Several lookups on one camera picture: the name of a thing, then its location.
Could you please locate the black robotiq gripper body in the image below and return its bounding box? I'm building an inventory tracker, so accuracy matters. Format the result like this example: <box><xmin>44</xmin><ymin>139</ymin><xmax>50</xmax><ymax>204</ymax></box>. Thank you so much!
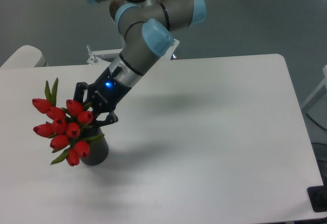
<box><xmin>86</xmin><ymin>66</ymin><xmax>131</xmax><ymax>115</ymax></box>

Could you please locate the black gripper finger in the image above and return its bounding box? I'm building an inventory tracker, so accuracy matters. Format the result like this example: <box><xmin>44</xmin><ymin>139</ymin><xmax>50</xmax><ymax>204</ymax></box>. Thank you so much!
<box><xmin>91</xmin><ymin>111</ymin><xmax>119</xmax><ymax>127</ymax></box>
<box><xmin>73</xmin><ymin>82</ymin><xmax>89</xmax><ymax>105</ymax></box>

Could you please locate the red tulip bouquet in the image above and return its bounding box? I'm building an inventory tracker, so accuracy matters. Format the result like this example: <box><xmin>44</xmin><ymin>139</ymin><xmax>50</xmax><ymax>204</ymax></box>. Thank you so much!
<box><xmin>32</xmin><ymin>79</ymin><xmax>95</xmax><ymax>166</ymax></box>

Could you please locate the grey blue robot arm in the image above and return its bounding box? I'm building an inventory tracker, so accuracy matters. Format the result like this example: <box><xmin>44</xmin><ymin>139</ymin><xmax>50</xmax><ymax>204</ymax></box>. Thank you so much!
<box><xmin>74</xmin><ymin>0</ymin><xmax>206</xmax><ymax>127</ymax></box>

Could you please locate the dark grey ribbed vase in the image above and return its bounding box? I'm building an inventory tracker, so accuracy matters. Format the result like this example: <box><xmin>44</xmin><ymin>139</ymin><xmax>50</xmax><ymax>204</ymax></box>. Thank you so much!
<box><xmin>80</xmin><ymin>127</ymin><xmax>109</xmax><ymax>166</ymax></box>

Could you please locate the white chair armrest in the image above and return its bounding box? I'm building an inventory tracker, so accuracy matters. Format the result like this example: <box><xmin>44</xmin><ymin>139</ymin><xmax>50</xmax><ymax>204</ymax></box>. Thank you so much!
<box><xmin>1</xmin><ymin>45</ymin><xmax>49</xmax><ymax>70</ymax></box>

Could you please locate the black device at table edge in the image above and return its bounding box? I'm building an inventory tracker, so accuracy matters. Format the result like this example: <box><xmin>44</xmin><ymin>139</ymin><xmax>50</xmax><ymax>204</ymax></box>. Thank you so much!
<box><xmin>307</xmin><ymin>186</ymin><xmax>326</xmax><ymax>213</ymax></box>

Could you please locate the white metal base frame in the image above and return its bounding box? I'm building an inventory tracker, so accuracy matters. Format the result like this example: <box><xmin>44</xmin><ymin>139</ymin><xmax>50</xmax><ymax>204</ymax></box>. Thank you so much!
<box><xmin>86</xmin><ymin>39</ymin><xmax>180</xmax><ymax>65</ymax></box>

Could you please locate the white furniture frame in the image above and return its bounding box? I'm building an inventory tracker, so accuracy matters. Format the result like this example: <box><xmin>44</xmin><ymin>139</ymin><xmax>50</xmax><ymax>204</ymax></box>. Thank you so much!
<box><xmin>300</xmin><ymin>65</ymin><xmax>326</xmax><ymax>112</ymax></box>

